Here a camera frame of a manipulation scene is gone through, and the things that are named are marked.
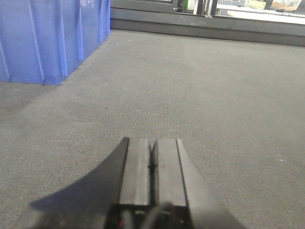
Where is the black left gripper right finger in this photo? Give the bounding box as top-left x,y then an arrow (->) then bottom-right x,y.
153,138 -> 245,229

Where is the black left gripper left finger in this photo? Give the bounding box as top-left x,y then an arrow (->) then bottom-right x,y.
15,137 -> 149,229

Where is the blue plastic crate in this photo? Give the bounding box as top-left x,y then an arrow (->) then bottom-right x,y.
0,0 -> 111,85

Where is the white desk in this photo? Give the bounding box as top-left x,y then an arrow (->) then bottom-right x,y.
216,4 -> 305,25

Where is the person in white shirt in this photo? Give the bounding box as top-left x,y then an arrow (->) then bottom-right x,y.
270,0 -> 302,12

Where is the black conveyor back rail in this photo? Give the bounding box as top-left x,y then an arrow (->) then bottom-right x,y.
111,8 -> 305,47

